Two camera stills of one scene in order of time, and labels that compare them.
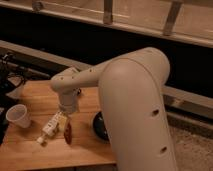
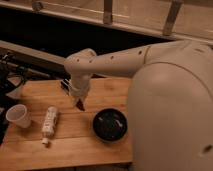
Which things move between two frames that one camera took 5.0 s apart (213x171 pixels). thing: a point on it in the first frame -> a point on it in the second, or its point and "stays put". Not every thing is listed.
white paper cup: x=17 y=114 stays put
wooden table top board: x=42 y=101 stays put
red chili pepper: x=68 y=133 -> x=80 y=105
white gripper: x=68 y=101 -> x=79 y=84
